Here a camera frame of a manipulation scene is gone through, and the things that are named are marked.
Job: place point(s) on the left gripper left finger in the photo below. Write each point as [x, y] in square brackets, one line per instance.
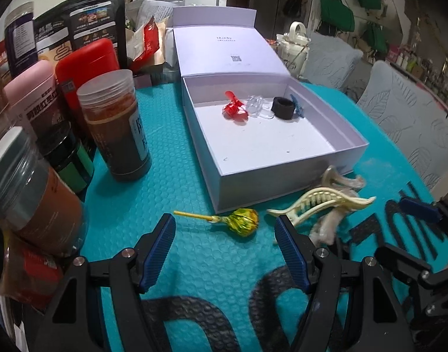
[152, 250]

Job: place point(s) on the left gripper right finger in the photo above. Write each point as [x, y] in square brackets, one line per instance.
[297, 250]

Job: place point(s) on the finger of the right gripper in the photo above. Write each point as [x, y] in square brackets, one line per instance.
[402, 265]
[420, 210]

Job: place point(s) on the cream claw hair clip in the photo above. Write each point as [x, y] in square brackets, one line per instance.
[320, 199]

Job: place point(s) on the yellow lollipop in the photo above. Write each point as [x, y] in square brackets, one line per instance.
[242, 221]

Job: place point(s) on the blue fishbone hair clip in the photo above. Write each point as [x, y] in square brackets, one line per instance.
[298, 109]

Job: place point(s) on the clear plastic hair clip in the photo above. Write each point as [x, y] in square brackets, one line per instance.
[256, 106]

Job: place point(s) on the red flower hair clip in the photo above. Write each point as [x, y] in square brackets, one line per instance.
[234, 109]

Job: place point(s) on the teal bubble mailer mat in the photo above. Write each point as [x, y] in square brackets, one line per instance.
[220, 292]

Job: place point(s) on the grey leaf cushion near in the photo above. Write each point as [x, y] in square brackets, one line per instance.
[411, 118]

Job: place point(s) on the grey leaf cushion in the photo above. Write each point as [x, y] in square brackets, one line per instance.
[330, 61]
[411, 118]

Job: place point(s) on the lavender open gift box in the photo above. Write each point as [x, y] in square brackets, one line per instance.
[246, 163]

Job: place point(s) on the brown spice jar clear lid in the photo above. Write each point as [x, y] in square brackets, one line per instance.
[111, 110]

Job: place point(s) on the grey leaf cushion far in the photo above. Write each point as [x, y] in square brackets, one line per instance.
[330, 61]

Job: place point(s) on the pink lidded jar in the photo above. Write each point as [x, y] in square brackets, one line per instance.
[33, 99]

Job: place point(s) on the red cylindrical canister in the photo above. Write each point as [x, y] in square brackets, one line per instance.
[81, 66]

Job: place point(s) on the white cream kettle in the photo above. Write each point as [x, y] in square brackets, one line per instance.
[293, 48]

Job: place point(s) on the green tote bag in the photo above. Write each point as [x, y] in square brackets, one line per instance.
[335, 17]

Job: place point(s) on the black snack pouch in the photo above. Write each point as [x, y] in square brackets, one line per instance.
[74, 24]

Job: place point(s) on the purple label jar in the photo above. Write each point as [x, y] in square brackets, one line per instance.
[19, 38]

